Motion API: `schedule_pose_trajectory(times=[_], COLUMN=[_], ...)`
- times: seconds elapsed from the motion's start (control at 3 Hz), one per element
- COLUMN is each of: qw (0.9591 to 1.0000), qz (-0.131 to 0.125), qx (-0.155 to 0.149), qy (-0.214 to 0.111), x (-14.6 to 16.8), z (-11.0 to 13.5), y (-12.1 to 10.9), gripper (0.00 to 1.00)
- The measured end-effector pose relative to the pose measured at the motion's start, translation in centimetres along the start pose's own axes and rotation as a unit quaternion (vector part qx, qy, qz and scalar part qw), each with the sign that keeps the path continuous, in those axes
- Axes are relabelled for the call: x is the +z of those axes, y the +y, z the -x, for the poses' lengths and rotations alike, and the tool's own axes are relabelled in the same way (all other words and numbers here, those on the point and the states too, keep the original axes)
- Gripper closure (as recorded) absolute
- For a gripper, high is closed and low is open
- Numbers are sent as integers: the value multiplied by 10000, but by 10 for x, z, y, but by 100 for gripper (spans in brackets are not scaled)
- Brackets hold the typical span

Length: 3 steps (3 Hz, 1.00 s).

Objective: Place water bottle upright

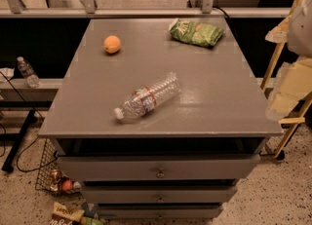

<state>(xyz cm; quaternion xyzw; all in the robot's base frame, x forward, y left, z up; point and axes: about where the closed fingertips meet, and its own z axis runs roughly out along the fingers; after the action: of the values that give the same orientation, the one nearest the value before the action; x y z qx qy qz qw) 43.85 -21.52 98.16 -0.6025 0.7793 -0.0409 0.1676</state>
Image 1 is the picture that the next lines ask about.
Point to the gray drawer cabinet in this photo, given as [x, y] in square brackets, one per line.
[220, 109]

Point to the clear plastic water bottle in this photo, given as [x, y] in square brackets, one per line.
[146, 98]

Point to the black wire basket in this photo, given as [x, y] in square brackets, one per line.
[50, 177]

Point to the bottom gray drawer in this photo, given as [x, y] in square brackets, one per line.
[158, 212]

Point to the green chip bag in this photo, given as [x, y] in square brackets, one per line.
[195, 33]

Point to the middle gray drawer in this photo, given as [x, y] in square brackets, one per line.
[158, 194]

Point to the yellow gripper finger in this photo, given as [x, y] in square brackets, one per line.
[292, 84]

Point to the yellow wooden ladder frame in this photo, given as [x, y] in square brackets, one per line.
[296, 117]

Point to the top gray drawer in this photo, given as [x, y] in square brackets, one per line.
[140, 168]

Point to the small water bottle on ledge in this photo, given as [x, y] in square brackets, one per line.
[28, 73]

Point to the gray drawer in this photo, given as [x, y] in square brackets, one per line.
[158, 212]
[140, 168]
[158, 194]

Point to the brown snack bag on floor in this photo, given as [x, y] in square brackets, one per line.
[65, 216]

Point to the orange fruit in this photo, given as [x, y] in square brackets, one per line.
[112, 44]

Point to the black table leg stand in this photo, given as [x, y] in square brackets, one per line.
[8, 164]

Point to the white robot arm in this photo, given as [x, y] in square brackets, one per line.
[295, 30]

